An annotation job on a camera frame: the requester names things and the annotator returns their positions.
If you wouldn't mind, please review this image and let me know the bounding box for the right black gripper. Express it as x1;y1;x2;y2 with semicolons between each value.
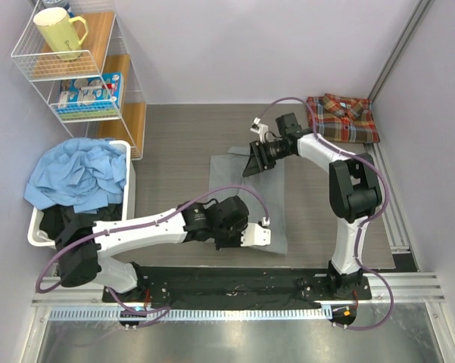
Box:
243;139;293;178

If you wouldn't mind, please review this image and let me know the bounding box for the grey long sleeve shirt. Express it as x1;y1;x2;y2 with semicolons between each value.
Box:
209;146;288;255

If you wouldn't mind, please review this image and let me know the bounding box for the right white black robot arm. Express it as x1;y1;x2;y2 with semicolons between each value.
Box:
242;113;382;299

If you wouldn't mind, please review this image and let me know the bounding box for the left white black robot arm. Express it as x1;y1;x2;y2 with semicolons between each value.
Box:
55;196;249;302

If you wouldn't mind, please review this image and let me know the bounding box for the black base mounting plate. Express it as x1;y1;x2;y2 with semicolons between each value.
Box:
119;267;372;311

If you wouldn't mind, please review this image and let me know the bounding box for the folded plaid shirt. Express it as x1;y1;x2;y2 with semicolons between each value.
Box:
307;93;380;144

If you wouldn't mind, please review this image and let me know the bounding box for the light blue shirt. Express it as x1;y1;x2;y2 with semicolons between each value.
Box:
23;137;128;215

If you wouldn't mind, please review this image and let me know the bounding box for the blue picture box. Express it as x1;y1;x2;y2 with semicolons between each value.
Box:
53;72;124;120

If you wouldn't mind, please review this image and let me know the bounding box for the black garment in bin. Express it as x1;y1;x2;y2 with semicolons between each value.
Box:
39;203;123;240

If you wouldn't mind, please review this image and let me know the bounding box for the white plastic laundry bin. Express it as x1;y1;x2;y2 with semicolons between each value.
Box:
26;140;137;249

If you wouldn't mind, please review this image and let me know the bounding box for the yellow mug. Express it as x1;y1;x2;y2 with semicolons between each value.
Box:
33;7;89;61

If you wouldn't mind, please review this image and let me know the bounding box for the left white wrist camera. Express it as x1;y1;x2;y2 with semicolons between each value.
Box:
240;217;271;247

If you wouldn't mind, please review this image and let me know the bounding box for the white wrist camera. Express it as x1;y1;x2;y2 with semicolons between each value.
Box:
250;117;269;143
240;217;271;247

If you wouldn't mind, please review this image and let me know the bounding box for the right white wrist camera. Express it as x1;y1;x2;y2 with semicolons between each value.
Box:
250;117;269;143

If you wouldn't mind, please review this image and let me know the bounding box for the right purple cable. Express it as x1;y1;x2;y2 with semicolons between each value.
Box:
255;96;395;333

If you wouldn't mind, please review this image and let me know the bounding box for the purple cable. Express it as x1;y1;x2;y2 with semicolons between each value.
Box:
35;184;272;330
255;96;395;333

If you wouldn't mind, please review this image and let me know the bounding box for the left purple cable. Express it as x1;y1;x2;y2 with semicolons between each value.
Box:
35;184;272;330

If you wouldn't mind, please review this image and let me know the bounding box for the aluminium rail frame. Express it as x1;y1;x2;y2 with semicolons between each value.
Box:
23;157;455;362

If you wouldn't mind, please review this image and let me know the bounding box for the white wire shelf rack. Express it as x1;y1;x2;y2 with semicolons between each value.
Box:
11;1;147;160

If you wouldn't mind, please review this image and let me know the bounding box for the aluminium corner post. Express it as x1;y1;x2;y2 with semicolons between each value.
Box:
368;0;434;102

